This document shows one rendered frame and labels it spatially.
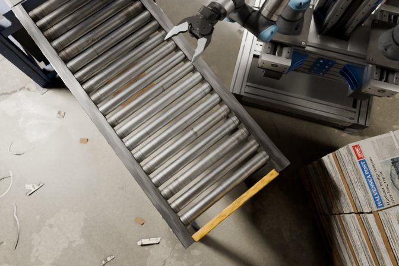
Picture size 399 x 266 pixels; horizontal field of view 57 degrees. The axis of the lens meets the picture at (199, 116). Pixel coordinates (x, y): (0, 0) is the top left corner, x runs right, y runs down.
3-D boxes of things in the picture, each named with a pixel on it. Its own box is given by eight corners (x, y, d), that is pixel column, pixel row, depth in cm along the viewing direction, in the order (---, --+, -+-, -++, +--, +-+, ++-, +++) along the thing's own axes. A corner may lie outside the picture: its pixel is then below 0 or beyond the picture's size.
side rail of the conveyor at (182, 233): (196, 238, 156) (195, 240, 144) (186, 247, 155) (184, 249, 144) (31, 16, 183) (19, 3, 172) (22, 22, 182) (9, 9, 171)
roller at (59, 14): (123, -19, 180) (122, -25, 176) (41, 35, 173) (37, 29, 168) (117, -26, 181) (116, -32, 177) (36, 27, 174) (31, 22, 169)
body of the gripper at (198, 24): (201, 47, 127) (224, 23, 129) (204, 38, 118) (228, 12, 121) (184, 33, 127) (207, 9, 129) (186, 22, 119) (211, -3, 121)
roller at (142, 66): (179, 48, 171) (179, 44, 166) (95, 108, 164) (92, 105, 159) (173, 41, 172) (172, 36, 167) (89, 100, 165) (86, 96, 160)
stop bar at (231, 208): (279, 174, 151) (280, 174, 149) (196, 243, 144) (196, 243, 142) (274, 168, 152) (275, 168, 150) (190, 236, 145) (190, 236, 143)
